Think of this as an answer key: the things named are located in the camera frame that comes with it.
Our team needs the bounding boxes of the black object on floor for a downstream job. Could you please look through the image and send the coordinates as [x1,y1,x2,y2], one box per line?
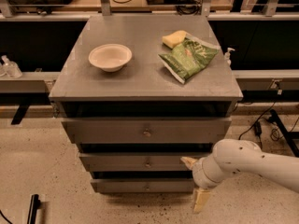
[26,194,41,224]

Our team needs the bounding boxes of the grey bottom drawer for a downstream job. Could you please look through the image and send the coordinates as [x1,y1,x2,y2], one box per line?
[91,178,194,194]

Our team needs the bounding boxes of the green chip bag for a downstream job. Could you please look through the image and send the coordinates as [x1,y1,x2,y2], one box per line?
[159,35,220,84]

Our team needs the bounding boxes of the black stand leg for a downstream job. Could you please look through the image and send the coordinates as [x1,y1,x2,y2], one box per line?
[270,109,299,157]

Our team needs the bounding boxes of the grey drawer cabinet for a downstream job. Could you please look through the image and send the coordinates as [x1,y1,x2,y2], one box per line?
[50,14,242,180]

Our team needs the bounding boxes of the grey drawer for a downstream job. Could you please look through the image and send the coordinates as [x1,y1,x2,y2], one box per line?
[91,178,194,194]
[62,118,232,144]
[79,152,208,172]

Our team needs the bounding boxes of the white pump bottle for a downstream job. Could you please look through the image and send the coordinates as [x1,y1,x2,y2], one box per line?
[224,48,235,66]

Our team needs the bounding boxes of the yellow sponge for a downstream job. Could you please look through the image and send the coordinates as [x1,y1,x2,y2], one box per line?
[162,30,187,49]

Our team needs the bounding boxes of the grey top drawer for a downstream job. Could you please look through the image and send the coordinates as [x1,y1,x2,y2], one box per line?
[62,118,232,144]

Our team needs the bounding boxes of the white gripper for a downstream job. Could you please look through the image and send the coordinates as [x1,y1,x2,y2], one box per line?
[180,156,224,213]

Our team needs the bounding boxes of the white bowl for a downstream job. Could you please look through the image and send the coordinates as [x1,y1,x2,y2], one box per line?
[88,44,133,72]

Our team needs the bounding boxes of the clear sanitizer bottle left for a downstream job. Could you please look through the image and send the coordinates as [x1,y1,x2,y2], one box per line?
[2,55,22,78]

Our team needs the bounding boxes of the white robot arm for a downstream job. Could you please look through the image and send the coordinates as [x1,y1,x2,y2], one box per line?
[180,139,299,213]

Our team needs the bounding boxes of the black floor cable with adapter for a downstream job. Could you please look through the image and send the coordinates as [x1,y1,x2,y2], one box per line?
[237,101,279,151]

